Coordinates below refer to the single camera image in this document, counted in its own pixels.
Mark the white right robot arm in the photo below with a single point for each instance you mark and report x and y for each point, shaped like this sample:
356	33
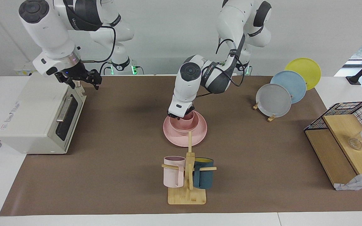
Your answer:
49	31

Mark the yellow plate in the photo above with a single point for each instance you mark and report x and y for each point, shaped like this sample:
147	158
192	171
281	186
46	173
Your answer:
306	69

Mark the light blue plate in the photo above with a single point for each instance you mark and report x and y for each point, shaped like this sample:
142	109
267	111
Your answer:
294	84

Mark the pink speckled plate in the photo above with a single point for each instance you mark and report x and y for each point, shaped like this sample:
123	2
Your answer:
181	139

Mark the beige toaster oven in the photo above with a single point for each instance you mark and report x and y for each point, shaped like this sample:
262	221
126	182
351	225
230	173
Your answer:
27	119

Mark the clear drinking glass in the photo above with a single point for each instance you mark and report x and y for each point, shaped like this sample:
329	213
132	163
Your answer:
355	144

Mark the pale pink mug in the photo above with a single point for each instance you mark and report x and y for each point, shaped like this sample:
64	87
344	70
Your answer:
171	175

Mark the dark teal mug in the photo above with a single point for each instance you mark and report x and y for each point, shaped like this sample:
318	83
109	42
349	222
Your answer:
204	177

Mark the wooden mug tree stand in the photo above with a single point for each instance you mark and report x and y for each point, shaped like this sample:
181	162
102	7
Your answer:
187	196

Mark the brown table mat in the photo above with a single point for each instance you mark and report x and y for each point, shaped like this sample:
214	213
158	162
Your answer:
105	141

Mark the wooden shelf unit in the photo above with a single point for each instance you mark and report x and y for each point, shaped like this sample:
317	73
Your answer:
341	135

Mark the grey plate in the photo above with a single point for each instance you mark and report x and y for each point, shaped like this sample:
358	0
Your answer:
273	100

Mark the pink tumbler cup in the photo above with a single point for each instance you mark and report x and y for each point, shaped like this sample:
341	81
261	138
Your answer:
189	118

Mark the pink bowl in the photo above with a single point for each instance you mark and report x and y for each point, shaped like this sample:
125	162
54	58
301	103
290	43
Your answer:
184	127

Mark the wooden plate rack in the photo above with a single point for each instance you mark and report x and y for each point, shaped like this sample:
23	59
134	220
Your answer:
271	118

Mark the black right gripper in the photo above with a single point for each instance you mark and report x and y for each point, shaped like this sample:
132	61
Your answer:
77	73

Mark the white power strip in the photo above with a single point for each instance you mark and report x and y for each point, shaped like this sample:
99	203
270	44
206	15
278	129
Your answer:
24	70

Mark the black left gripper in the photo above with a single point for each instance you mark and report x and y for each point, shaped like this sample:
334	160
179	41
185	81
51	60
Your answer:
191	112

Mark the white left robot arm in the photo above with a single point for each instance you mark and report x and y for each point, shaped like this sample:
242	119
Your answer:
189	84

